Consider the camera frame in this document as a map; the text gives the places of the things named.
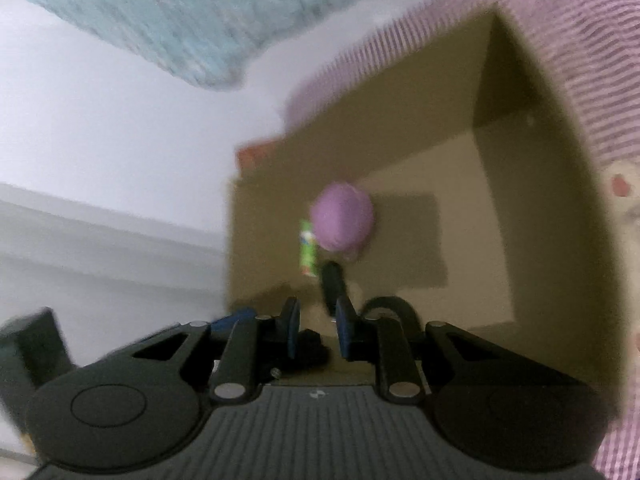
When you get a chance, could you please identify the black lipstick tube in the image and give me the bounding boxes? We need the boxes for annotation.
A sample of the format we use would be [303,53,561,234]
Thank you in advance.
[320,260,351,318]

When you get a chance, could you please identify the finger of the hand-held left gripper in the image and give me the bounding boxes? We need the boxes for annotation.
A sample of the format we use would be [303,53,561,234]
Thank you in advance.
[212,307,257,335]

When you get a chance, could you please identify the teal floral blanket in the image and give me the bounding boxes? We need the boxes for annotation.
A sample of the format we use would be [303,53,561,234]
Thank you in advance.
[0,0,436,92]

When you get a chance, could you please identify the black oval case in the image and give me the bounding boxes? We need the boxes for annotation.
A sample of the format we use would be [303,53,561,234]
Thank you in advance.
[295,329,332,368]

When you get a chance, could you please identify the green lip balm tube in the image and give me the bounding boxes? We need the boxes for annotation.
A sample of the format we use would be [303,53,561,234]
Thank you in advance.
[298,219,319,280]

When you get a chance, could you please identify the brown cardboard box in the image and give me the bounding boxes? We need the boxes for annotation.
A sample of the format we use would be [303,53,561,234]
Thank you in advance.
[226,2,631,386]

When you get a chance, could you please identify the purple plastic lid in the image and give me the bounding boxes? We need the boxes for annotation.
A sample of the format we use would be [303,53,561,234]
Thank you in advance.
[309,182,376,261]

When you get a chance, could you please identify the red gift bag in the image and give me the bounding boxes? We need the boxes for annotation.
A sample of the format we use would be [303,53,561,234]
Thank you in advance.
[236,141,281,173]

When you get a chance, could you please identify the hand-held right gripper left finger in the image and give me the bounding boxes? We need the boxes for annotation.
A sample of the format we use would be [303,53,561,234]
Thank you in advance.
[75,296,302,404]

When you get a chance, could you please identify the purple checked tablecloth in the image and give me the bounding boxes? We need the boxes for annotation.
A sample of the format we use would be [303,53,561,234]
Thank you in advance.
[282,0,640,480]

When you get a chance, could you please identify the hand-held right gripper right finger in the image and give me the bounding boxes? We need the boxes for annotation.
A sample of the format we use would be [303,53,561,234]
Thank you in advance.
[335,296,591,403]

